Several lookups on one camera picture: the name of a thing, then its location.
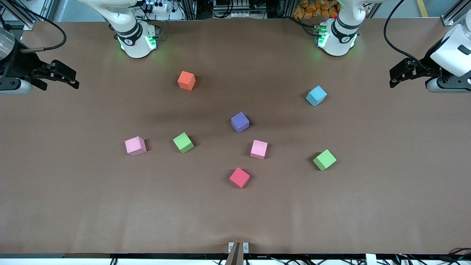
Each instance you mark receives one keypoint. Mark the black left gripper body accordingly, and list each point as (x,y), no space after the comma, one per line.
(426,66)

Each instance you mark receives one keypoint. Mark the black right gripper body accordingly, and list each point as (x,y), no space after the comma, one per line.
(21,64)

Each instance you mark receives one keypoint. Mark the blue foam cube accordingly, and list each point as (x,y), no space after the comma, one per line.
(316,95)

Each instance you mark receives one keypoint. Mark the light pink foam cube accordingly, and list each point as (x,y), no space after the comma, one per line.
(135,145)
(259,149)

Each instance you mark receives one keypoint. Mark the green foam cube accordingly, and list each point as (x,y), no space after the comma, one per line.
(324,159)
(183,142)

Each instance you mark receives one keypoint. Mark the purple foam cube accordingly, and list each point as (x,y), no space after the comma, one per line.
(240,121)

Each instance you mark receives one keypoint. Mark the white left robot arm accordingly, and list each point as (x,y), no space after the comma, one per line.
(340,36)

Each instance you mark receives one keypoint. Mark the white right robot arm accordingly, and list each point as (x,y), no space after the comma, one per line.
(134,40)

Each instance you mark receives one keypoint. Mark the bag of oranges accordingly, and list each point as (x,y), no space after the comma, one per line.
(312,9)

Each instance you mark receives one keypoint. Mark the white power strip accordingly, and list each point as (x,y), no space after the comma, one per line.
(158,5)

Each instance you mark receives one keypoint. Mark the orange foam cube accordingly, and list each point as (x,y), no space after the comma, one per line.
(186,80)

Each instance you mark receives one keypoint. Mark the brown table cover sheet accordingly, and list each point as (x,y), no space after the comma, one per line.
(110,213)

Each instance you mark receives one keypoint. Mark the black silver electronics unit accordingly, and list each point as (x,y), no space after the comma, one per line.
(239,7)

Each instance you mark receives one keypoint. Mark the small white box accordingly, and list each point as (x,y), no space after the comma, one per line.
(371,259)

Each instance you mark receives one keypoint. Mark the red foam cube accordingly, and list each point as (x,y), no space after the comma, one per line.
(239,177)

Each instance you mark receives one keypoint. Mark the aluminium frame profile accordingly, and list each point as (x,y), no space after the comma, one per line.
(22,16)
(456,13)

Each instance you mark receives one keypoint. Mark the metal bracket with post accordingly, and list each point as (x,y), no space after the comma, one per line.
(237,252)

